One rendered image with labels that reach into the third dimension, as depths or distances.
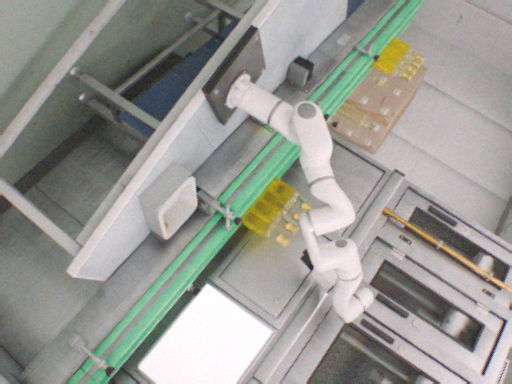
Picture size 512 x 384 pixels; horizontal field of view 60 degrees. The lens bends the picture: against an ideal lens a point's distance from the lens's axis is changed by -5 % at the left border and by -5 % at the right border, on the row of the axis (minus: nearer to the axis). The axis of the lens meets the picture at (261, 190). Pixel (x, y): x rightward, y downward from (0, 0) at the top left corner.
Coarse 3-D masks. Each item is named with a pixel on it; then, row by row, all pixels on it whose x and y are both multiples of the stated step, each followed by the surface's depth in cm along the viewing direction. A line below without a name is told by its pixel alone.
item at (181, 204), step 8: (192, 176) 149; (184, 184) 146; (192, 184) 152; (176, 192) 145; (184, 192) 161; (192, 192) 157; (168, 200) 143; (176, 200) 166; (184, 200) 166; (192, 200) 162; (160, 208) 142; (168, 208) 164; (176, 208) 165; (184, 208) 165; (192, 208) 166; (160, 216) 143; (168, 216) 163; (176, 216) 163; (184, 216) 164; (160, 224) 148; (168, 224) 162; (176, 224) 162; (168, 232) 160
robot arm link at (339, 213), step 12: (324, 180) 139; (312, 192) 141; (324, 192) 138; (336, 192) 138; (336, 204) 137; (348, 204) 138; (312, 216) 141; (324, 216) 140; (336, 216) 140; (348, 216) 139; (324, 228) 141; (336, 228) 142
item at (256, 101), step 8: (240, 80) 150; (248, 80) 157; (232, 88) 149; (240, 88) 148; (248, 88) 150; (256, 88) 150; (232, 96) 151; (240, 96) 149; (248, 96) 149; (256, 96) 149; (264, 96) 149; (272, 96) 150; (232, 104) 156; (240, 104) 152; (248, 104) 150; (256, 104) 149; (264, 104) 148; (272, 104) 148; (248, 112) 153; (256, 112) 150; (264, 112) 148; (264, 120) 150
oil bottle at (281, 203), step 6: (264, 192) 183; (270, 192) 183; (264, 198) 182; (270, 198) 182; (276, 198) 182; (282, 198) 182; (276, 204) 180; (282, 204) 181; (288, 204) 181; (282, 210) 180; (288, 210) 181
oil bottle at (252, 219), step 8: (248, 208) 179; (248, 216) 177; (256, 216) 177; (248, 224) 178; (256, 224) 176; (264, 224) 176; (272, 224) 176; (256, 232) 179; (264, 232) 175; (272, 232) 176
